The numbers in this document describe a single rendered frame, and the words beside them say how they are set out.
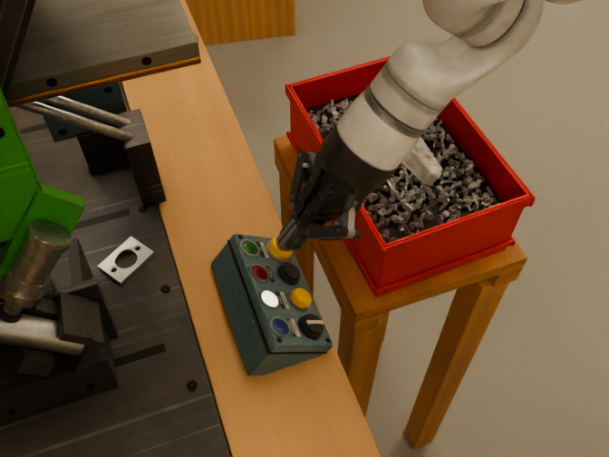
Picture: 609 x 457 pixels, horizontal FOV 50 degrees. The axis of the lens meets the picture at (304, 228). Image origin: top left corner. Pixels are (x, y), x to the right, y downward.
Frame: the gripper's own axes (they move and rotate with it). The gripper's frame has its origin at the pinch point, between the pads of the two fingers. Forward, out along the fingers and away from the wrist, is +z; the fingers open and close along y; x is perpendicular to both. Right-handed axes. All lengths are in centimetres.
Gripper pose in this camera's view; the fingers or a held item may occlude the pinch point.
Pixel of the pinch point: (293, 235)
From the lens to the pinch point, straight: 72.6
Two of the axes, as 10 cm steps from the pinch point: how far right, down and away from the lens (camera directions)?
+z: -5.4, 6.5, 5.3
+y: 3.5, 7.5, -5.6
